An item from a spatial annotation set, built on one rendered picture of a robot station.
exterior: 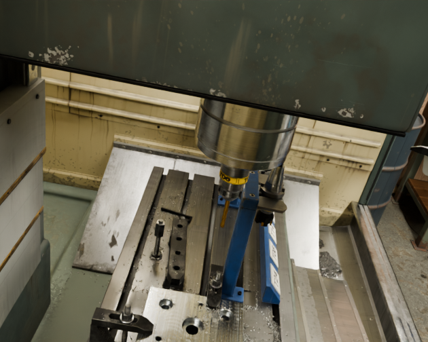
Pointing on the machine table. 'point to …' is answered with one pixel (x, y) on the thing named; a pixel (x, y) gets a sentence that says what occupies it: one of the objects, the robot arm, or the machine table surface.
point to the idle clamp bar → (172, 279)
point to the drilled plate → (183, 306)
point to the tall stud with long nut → (158, 237)
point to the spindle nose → (244, 135)
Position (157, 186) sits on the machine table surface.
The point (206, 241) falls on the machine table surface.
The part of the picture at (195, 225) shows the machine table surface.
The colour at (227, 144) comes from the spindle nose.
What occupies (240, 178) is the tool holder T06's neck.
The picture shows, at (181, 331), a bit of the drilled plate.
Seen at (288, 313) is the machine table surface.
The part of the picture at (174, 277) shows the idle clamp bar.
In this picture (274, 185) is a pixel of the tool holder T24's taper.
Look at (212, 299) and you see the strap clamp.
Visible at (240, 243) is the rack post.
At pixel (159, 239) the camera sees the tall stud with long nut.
